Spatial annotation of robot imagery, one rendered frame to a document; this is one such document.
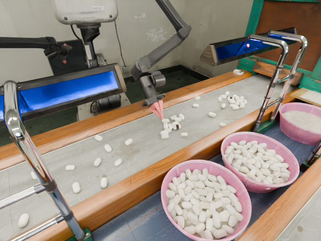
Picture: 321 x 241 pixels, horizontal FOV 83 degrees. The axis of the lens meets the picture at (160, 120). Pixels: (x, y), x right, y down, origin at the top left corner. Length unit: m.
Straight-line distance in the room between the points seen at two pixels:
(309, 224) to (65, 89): 0.74
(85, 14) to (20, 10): 1.52
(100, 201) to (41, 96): 0.33
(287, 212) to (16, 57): 2.67
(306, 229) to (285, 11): 1.16
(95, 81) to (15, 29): 2.18
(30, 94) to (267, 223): 0.66
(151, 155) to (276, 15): 1.17
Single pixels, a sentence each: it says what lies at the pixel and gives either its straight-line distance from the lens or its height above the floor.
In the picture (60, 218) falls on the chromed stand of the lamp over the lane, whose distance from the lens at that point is 0.53.
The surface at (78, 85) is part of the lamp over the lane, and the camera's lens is 0.49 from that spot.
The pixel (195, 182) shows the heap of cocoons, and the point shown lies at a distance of 0.66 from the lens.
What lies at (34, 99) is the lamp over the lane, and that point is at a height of 1.08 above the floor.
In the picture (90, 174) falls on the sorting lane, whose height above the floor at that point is 0.74.
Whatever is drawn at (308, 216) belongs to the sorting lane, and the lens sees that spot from 0.73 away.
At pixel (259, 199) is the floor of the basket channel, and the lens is 0.78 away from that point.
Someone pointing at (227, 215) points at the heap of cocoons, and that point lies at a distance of 0.63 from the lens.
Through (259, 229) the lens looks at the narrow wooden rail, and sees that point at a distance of 0.61.
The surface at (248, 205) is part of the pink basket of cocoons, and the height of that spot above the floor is 0.76.
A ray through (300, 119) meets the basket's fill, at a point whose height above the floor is 0.74.
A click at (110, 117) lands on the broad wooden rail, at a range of 0.92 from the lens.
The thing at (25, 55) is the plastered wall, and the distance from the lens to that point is 2.69.
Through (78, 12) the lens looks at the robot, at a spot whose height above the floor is 1.17.
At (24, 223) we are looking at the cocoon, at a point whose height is 0.76.
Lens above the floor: 1.28
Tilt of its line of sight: 36 degrees down
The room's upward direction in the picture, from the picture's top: straight up
